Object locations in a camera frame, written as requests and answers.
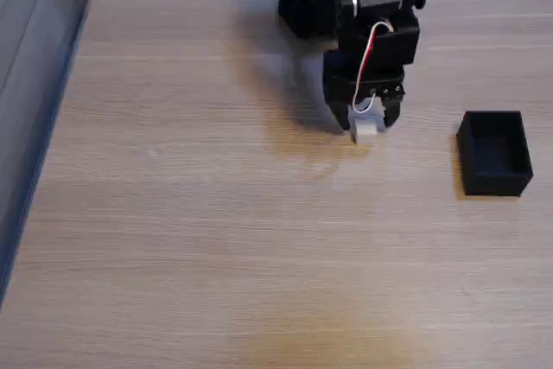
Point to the white cube block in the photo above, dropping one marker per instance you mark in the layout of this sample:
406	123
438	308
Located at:
365	127

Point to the black open box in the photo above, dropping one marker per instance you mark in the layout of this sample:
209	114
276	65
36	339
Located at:
494	157

